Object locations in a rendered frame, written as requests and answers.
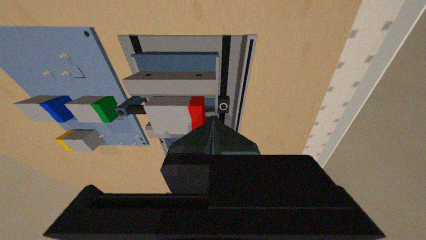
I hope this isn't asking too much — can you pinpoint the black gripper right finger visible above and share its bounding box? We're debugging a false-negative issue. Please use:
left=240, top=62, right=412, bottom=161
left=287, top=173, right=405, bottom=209
left=213, top=115, right=261, bottom=155

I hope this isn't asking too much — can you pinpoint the grey block with yellow end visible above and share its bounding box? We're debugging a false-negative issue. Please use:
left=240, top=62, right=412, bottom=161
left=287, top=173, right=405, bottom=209
left=55, top=129, right=105, bottom=151

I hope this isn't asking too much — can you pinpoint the grey block with green end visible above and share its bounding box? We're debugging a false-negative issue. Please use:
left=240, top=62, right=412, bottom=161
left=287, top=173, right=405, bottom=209
left=64, top=96, right=119, bottom=123

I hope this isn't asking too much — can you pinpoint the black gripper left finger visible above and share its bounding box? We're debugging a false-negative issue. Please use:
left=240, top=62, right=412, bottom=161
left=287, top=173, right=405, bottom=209
left=166, top=116, right=213, bottom=156

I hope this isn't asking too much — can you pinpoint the grey block with blue end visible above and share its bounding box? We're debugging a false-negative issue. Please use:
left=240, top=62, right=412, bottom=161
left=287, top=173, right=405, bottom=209
left=13, top=95, right=75, bottom=122

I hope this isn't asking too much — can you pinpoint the grey block with red end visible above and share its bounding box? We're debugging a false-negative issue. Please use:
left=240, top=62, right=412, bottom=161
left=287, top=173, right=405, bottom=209
left=143, top=96, right=205, bottom=135

